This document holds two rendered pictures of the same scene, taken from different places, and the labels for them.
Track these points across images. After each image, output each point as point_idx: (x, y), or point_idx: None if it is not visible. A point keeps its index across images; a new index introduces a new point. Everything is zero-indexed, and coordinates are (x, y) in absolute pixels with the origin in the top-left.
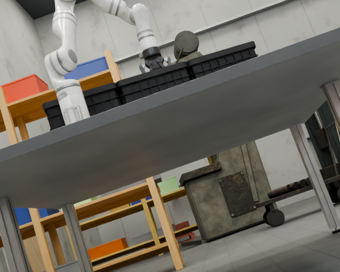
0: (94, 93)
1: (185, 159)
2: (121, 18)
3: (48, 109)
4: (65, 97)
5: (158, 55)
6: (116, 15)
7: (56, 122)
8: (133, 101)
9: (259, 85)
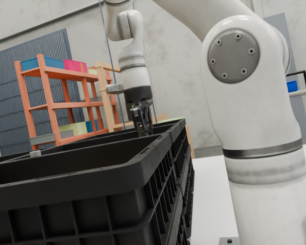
0: (167, 151)
1: None
2: (114, 13)
3: (135, 191)
4: None
5: (145, 100)
6: (118, 5)
7: (150, 240)
8: (175, 174)
9: None
